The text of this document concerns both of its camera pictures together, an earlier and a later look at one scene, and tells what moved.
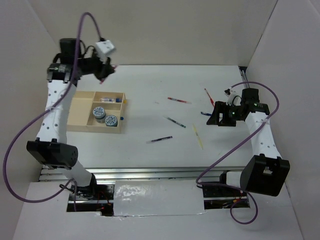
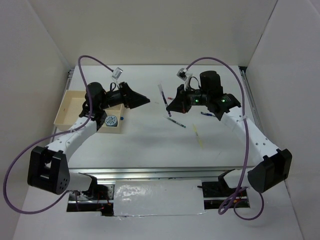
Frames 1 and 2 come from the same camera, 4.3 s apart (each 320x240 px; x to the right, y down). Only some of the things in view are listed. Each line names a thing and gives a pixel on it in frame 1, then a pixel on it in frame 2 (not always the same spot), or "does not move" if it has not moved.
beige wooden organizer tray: (97, 112) does not move
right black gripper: (221, 107) -> (180, 103)
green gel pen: (173, 121) does not move
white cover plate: (143, 198) does not move
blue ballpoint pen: (206, 113) does not move
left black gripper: (107, 70) -> (132, 99)
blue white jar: (111, 120) does not move
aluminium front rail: (143, 174) does not move
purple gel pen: (160, 139) -> (162, 92)
